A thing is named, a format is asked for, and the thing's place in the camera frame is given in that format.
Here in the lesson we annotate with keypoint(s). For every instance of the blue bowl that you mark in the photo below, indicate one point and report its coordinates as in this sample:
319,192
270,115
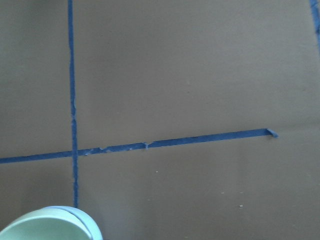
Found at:
84,218

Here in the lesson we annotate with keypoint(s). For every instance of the green bowl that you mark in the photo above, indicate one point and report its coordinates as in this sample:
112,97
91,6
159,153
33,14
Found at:
46,224

